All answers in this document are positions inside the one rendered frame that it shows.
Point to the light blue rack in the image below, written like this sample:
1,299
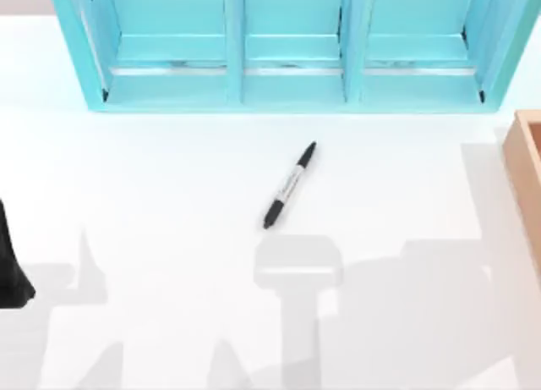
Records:
291,91

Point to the salmon-coloured shallow box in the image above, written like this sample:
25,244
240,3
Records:
522,161

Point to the black and white marker pen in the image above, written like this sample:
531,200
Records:
290,186

